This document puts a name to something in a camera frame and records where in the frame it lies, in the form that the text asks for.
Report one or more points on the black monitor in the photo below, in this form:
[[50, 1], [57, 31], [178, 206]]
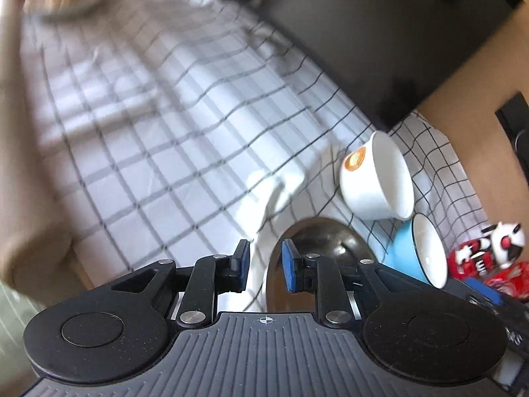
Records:
[[372, 37]]

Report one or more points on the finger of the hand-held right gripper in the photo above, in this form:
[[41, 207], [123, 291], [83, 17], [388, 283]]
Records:
[[483, 291]]

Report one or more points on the white bowl with orange logo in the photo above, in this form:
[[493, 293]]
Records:
[[372, 190]]

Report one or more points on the black checkered white tablecloth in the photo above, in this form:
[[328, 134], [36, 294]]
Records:
[[173, 124]]

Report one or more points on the black power strip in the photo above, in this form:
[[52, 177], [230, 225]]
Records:
[[514, 124]]

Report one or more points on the blue bowl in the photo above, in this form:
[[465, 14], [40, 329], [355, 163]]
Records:
[[403, 252]]

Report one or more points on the red cereal bag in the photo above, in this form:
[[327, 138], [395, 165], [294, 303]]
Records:
[[512, 283]]

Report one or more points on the red and white robot toy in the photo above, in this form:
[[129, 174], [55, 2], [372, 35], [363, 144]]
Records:
[[496, 244]]

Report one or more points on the brown and yellow plate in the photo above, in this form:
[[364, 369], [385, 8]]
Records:
[[322, 235]]

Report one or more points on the green cutting mat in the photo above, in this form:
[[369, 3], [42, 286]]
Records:
[[16, 339]]

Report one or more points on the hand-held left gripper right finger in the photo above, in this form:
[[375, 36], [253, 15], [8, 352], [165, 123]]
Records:
[[289, 266]]

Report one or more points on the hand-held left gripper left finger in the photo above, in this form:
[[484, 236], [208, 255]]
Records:
[[244, 264]]

